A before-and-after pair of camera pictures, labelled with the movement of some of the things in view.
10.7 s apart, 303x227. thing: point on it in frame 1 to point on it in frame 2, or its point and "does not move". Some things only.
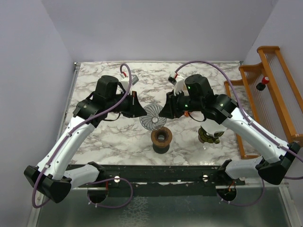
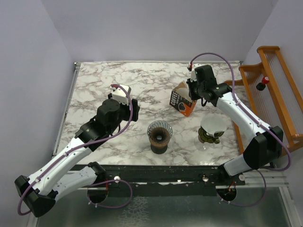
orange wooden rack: (267, 93) does not move
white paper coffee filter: (211, 126) does not move
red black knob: (262, 85) does not move
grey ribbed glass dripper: (152, 121) to (160, 132)
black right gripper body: (182, 103) to (195, 94)
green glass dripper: (206, 137) does not move
